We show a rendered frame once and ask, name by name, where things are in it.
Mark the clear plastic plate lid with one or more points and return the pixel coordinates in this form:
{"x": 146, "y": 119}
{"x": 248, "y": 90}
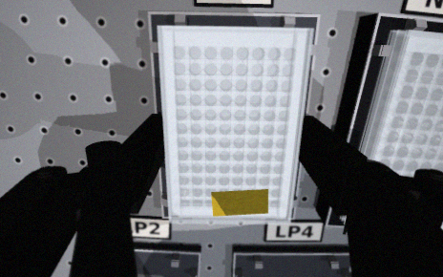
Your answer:
{"x": 407, "y": 133}

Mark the clear rectangular plate lid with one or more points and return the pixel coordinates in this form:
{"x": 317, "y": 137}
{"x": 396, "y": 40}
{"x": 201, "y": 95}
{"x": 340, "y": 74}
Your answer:
{"x": 233, "y": 102}

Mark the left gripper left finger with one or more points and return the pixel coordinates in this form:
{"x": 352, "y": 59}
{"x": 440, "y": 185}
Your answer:
{"x": 113, "y": 185}

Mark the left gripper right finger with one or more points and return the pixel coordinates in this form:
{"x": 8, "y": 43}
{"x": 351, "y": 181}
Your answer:
{"x": 386, "y": 237}

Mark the grey perforated base plate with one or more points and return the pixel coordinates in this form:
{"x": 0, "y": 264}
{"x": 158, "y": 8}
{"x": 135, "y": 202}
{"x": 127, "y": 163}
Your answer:
{"x": 76, "y": 72}

